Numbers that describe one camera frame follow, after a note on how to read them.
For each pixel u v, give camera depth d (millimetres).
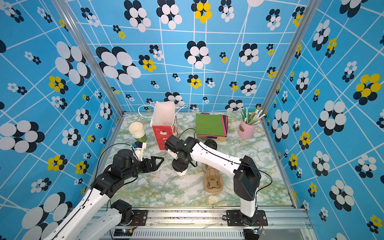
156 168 652
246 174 438
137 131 912
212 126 1089
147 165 642
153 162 651
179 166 693
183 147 545
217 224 721
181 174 847
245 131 990
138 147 665
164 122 1068
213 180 825
